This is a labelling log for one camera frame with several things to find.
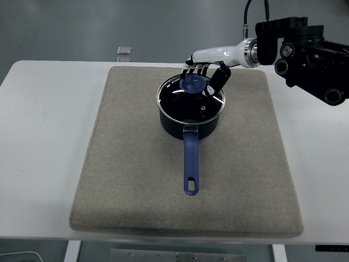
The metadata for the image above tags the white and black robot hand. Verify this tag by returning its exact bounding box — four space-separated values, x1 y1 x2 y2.
180 39 248 97

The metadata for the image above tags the glass pot lid blue knob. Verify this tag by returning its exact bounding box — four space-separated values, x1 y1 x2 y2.
156 75 227 125

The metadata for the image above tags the beige fabric mat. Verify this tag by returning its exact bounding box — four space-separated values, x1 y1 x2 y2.
68 65 305 237

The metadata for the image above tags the white table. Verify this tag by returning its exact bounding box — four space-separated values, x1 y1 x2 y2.
0 60 349 262

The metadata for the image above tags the grey metal plate with screws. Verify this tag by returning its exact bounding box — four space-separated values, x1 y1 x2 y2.
109 248 247 262

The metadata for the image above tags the black table control panel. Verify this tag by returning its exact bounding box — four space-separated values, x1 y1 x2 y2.
315 245 349 252

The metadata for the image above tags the dark pot with blue handle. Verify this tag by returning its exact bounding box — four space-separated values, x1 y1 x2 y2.
159 106 221 196

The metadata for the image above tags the white cable on floor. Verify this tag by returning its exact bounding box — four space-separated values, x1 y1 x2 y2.
0 251 44 262

